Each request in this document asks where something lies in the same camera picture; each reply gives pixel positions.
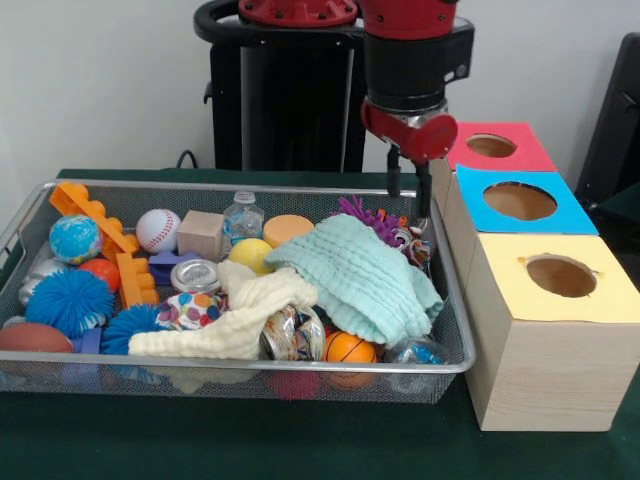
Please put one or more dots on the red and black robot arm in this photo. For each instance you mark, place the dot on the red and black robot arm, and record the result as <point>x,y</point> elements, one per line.
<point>405,65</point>

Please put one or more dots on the striped tiger plush toy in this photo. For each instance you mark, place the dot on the striped tiger plush toy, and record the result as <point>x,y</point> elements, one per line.
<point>412,245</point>

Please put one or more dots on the blue spiky ball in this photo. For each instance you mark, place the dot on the blue spiky ball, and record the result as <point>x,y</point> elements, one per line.
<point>69,302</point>

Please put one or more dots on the crushed printed drink can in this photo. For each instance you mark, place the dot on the crushed printed drink can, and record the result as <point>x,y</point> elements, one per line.
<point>292,332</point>

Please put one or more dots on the silver tin can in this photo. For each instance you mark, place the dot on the silver tin can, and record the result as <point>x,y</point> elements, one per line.
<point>195,275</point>

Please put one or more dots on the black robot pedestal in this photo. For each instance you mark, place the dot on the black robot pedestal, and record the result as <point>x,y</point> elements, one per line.
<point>300,100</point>

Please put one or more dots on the mint waffle cloth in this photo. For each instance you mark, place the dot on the mint waffle cloth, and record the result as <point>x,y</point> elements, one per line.
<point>360,270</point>

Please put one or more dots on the dark green tablecloth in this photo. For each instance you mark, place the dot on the dark green tablecloth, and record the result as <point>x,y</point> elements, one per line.
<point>622,200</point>
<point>250,440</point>

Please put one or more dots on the orange plastic toy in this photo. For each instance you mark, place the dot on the orange plastic toy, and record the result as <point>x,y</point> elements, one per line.
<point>107,227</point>

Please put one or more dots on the brown toy football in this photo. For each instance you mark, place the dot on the brown toy football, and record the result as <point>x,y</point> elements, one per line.
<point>32,337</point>

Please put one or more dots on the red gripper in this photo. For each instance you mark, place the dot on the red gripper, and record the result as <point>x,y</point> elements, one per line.
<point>425,140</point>

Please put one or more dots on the wooden box with three holes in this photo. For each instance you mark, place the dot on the wooden box with three holes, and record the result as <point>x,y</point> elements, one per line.
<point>550,380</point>

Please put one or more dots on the yellow ball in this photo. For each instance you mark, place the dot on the yellow ball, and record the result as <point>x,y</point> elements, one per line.
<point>251,255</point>

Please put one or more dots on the orange toy brick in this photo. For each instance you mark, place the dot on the orange toy brick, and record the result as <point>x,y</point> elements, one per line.
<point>135,282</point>

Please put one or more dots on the black panel on stand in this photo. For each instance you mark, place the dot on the black panel on stand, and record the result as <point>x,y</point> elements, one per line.
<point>615,125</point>

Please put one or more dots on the cream waffle cloth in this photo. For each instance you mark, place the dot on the cream waffle cloth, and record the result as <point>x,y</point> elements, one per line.
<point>210,340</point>

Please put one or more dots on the blue green globe ball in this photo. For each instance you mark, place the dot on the blue green globe ball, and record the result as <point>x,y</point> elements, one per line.
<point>75,239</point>

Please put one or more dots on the silver mesh bin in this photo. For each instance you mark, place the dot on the silver mesh bin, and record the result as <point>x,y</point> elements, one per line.
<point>150,385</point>

